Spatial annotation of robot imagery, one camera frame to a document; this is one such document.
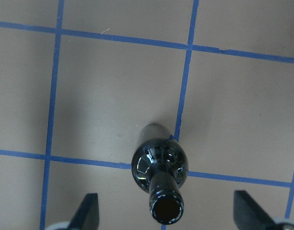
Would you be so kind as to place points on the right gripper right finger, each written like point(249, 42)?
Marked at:
point(248, 214)

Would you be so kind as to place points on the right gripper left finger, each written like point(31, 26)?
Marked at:
point(87, 214)

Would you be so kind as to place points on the black wine bottle being moved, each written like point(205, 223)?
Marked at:
point(160, 167)

